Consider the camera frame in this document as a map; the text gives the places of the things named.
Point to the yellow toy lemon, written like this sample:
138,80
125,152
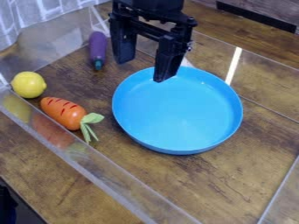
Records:
28,84

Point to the blue round plate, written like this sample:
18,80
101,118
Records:
182,116

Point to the clear acrylic enclosure wall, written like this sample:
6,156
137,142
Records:
113,182

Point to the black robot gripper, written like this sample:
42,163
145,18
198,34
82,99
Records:
126,26

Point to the white patterned curtain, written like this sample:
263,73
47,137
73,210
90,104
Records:
22,13

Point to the black bar in background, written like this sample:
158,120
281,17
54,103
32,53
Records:
266,20

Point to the purple toy eggplant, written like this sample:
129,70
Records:
98,43

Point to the orange toy carrot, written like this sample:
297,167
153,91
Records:
71,116

